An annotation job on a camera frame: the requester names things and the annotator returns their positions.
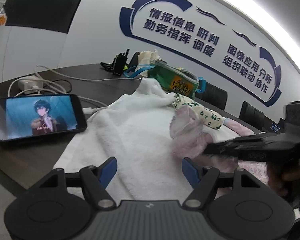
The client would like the white power adapter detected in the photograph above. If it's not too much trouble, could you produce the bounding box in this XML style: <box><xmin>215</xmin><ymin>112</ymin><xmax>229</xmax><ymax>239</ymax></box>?
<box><xmin>17</xmin><ymin>76</ymin><xmax>44</xmax><ymax>96</ymax></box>

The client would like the green bag with blue strap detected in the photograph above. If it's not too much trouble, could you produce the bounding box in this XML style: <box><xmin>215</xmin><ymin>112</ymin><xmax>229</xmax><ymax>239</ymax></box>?
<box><xmin>123</xmin><ymin>60</ymin><xmax>207</xmax><ymax>100</ymax></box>

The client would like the black office chair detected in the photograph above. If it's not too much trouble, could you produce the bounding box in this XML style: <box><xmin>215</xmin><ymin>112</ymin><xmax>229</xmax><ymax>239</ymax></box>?
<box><xmin>195</xmin><ymin>81</ymin><xmax>227</xmax><ymax>110</ymax></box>
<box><xmin>128</xmin><ymin>52</ymin><xmax>141</xmax><ymax>67</ymax></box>
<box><xmin>239</xmin><ymin>102</ymin><xmax>265</xmax><ymax>132</ymax></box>

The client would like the cream garment with green flowers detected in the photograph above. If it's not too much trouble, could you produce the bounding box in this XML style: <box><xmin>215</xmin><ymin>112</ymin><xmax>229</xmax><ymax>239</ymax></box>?
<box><xmin>170</xmin><ymin>93</ymin><xmax>224</xmax><ymax>130</ymax></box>

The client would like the blue wall lettering decal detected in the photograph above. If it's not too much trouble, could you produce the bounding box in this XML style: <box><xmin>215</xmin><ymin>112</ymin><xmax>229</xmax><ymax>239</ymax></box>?
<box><xmin>119</xmin><ymin>0</ymin><xmax>282</xmax><ymax>103</ymax></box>

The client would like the black radio in charger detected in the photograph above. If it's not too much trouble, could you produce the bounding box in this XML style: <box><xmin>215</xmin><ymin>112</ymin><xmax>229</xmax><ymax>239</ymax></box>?
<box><xmin>101</xmin><ymin>48</ymin><xmax>130</xmax><ymax>77</ymax></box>

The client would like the cream cloth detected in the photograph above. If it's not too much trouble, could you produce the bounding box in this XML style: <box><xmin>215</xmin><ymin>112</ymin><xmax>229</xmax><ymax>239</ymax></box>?
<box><xmin>137</xmin><ymin>50</ymin><xmax>163</xmax><ymax>64</ymax></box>

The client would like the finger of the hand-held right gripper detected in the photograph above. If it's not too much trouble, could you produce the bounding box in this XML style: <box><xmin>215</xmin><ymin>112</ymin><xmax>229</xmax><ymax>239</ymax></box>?
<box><xmin>204</xmin><ymin>133</ymin><xmax>268</xmax><ymax>162</ymax></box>

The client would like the white phone charging cable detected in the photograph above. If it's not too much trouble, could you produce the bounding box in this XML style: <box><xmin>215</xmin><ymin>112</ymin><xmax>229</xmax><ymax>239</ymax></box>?
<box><xmin>9</xmin><ymin>79</ymin><xmax>108</xmax><ymax>115</ymax></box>

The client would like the black smartphone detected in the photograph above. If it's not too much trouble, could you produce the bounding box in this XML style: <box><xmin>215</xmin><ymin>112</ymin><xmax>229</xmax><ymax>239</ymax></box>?
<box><xmin>0</xmin><ymin>94</ymin><xmax>87</xmax><ymax>143</ymax></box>

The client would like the pink floral garment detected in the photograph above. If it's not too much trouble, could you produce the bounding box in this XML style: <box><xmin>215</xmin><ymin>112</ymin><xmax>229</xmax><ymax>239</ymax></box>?
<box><xmin>169</xmin><ymin>105</ymin><xmax>269</xmax><ymax>188</ymax></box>

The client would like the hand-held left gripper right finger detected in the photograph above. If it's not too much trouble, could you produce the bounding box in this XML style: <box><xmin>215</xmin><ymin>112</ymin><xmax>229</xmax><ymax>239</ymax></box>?
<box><xmin>182</xmin><ymin>156</ymin><xmax>262</xmax><ymax>209</ymax></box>

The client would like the white fluffy towel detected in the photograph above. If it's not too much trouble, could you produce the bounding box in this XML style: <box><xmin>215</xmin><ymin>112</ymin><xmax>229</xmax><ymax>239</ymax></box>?
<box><xmin>52</xmin><ymin>78</ymin><xmax>240</xmax><ymax>202</ymax></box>

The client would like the pink cloth with blue trim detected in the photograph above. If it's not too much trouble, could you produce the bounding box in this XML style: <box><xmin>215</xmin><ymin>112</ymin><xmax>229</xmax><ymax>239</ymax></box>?
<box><xmin>224</xmin><ymin>118</ymin><xmax>255</xmax><ymax>137</ymax></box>

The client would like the dark wall screen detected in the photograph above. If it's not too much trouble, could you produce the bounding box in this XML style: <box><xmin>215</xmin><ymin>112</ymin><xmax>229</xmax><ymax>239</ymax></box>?
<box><xmin>4</xmin><ymin>0</ymin><xmax>93</xmax><ymax>34</ymax></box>

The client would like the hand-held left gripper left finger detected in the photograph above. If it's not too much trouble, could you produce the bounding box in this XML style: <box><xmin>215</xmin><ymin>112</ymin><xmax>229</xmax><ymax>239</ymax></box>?
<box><xmin>39</xmin><ymin>156</ymin><xmax>118</xmax><ymax>209</ymax></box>

